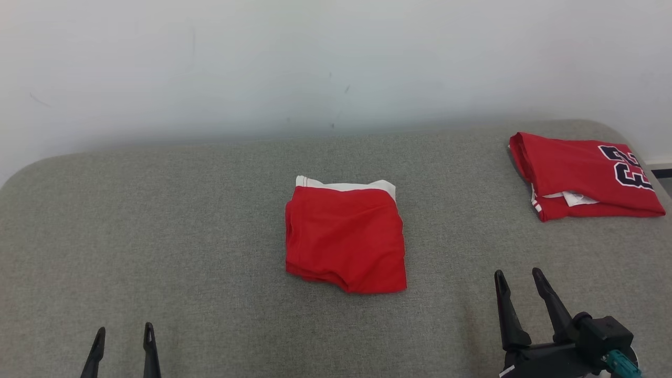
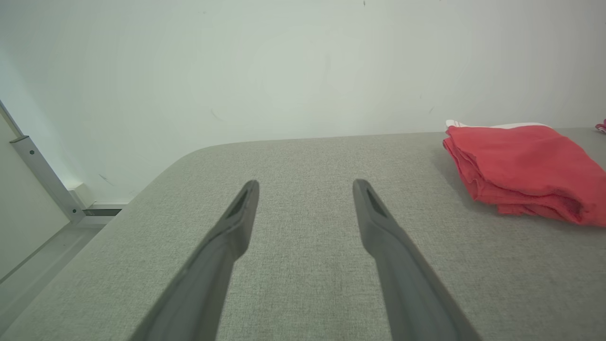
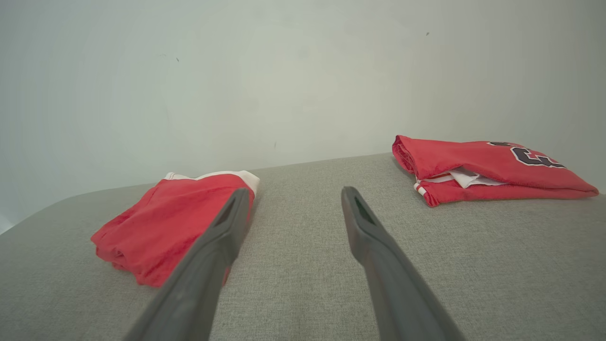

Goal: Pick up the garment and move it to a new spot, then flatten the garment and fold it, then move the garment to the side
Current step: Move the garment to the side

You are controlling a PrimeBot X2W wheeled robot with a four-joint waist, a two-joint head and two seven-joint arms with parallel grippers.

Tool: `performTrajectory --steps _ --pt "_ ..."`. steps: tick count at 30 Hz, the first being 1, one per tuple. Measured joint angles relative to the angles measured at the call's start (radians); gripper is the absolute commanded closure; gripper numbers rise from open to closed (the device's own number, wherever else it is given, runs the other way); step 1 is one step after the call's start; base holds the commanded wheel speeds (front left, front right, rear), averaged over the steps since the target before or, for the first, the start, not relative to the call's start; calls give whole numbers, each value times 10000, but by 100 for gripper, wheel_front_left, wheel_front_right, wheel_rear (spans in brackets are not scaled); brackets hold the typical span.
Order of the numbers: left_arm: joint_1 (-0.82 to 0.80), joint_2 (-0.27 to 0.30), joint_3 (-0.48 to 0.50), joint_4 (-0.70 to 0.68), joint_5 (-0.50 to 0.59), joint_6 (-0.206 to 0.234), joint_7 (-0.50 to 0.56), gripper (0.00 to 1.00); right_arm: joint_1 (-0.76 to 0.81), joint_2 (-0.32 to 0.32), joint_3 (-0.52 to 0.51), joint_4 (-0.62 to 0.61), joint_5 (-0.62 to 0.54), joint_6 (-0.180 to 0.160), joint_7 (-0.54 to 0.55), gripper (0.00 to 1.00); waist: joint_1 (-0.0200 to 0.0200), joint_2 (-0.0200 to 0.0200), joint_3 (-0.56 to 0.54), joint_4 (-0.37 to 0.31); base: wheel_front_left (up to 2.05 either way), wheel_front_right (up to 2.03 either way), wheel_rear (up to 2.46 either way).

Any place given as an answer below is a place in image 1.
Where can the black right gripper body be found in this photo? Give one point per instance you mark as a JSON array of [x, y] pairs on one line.
[[546, 362]]

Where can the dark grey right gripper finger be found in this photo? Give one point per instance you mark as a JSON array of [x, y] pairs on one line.
[[512, 325], [556, 315]]

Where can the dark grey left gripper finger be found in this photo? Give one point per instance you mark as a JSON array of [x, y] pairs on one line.
[[94, 357], [150, 357]]

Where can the red jersey with white sleeves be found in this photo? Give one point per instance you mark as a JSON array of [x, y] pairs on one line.
[[567, 168]]

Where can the red shorts with white stripe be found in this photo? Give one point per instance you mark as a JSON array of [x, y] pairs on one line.
[[346, 236]]

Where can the white and black baseboard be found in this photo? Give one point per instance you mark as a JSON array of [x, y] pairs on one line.
[[660, 168]]

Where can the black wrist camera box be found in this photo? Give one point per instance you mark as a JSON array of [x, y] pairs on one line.
[[604, 336]]

